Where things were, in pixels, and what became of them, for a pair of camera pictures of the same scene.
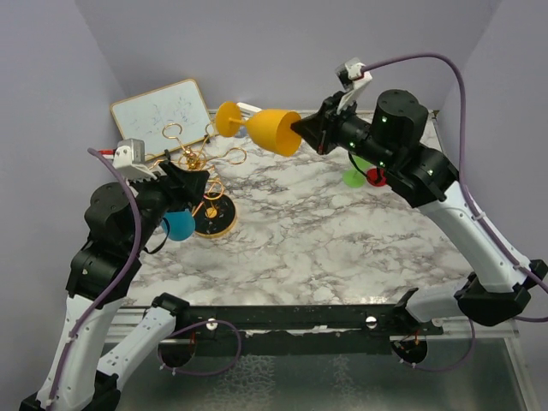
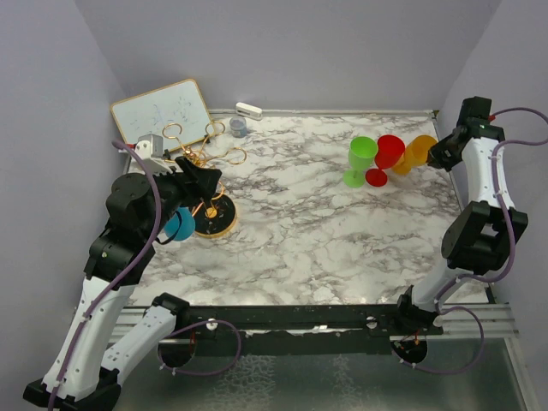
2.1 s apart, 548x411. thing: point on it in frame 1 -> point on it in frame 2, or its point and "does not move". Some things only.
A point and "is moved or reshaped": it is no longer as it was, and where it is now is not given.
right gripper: (318, 128) -> (436, 157)
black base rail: (298, 330) does not move
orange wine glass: (271, 128) is moved or reshaped
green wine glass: (353, 177) does not move
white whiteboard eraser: (247, 110) does not move
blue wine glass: (181, 224) does not move
